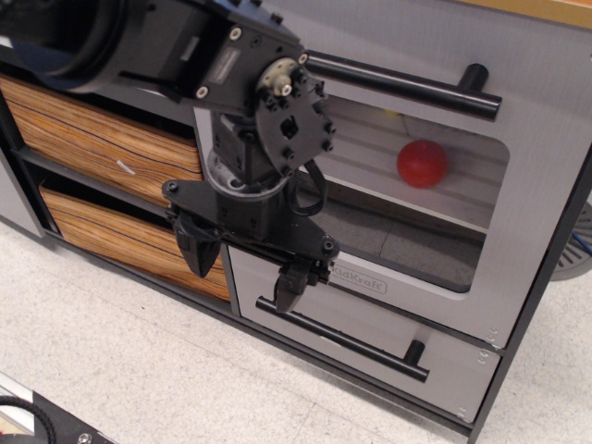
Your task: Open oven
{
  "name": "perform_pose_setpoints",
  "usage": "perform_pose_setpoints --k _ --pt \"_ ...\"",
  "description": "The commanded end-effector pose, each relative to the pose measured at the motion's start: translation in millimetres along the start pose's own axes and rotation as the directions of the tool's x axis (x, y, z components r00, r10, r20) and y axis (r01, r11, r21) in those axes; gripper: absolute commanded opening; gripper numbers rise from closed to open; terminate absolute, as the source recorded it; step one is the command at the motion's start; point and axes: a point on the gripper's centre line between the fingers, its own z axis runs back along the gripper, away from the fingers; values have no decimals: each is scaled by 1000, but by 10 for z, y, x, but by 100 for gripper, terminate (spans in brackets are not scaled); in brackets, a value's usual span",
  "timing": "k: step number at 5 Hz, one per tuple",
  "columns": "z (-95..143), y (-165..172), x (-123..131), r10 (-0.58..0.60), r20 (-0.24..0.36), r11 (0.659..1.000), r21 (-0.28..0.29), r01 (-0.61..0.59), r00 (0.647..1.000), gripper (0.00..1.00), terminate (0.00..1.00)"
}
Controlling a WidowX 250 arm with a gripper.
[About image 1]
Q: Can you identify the dark toy kitchen cabinet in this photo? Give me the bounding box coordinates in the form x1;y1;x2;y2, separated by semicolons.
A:
1;1;591;443

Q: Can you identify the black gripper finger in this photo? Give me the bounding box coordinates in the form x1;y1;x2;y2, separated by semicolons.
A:
173;212;221;278
275;262;309;313

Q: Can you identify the blue cable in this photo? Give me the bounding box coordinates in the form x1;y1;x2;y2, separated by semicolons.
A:
572;229;592;256

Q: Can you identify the lower wood-pattern storage bin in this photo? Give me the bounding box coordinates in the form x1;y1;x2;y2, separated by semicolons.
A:
39;179;230;302

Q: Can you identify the black base cable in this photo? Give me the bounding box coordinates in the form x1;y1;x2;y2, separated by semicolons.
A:
0;395;57;444

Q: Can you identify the grey lower oven drawer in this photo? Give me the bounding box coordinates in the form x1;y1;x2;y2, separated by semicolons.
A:
228;248;500;422

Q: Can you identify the black oven door handle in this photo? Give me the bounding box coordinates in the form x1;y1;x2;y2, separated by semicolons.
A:
305;51;502;121

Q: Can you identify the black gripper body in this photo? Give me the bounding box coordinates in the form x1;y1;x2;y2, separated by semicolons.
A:
162;179;339;285

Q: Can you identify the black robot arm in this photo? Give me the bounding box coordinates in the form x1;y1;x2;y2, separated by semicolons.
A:
1;1;339;313

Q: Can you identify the upper wood-pattern storage bin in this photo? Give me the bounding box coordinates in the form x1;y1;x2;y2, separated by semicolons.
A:
1;75;204;206

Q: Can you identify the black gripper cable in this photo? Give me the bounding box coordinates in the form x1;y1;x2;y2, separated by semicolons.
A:
290;158;328;217

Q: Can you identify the white oven shelf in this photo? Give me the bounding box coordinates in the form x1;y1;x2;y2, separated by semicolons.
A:
317;97;510;233

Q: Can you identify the grey toy oven door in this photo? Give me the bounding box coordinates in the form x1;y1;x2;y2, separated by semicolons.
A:
192;0;592;349

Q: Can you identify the wood-pattern storage bin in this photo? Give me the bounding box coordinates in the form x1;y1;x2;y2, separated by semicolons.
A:
39;179;230;302
1;75;204;206

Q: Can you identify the grey round chair base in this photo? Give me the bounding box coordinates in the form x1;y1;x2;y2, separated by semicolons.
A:
551;203;591;281

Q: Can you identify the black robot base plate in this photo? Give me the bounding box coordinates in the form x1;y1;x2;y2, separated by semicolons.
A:
32;391;114;444

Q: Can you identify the black drawer handle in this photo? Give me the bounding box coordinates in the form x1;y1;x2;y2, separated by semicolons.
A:
255;296;429;383

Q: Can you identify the red toy tomato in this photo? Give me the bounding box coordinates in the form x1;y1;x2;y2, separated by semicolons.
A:
397;140;449;189

